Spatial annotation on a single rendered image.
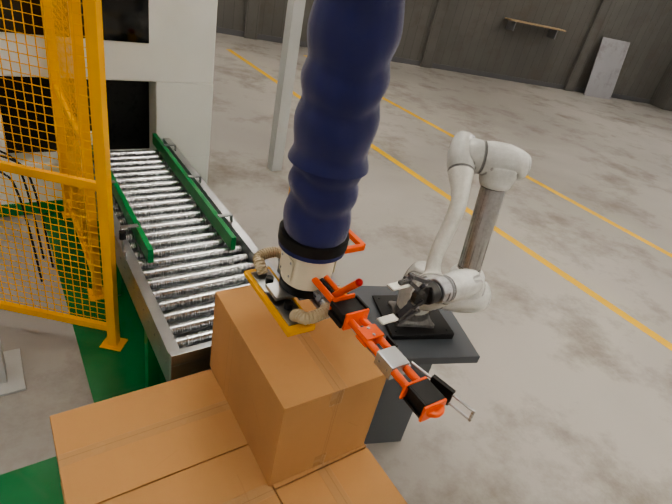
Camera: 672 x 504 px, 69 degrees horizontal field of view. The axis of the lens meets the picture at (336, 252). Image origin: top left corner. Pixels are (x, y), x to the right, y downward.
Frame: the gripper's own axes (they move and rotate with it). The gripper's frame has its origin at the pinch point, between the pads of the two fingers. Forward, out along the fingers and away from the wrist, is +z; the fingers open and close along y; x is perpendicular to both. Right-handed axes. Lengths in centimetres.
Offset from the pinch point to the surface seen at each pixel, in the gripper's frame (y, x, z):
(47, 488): 123, 63, 97
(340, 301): -1.9, 4.3, 15.2
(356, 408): 42.1, -4.2, 3.8
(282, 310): 10.3, 18.8, 25.5
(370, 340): -1.1, -12.4, 15.8
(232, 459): 69, 11, 41
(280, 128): 75, 343, -148
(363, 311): -2.9, -2.9, 12.1
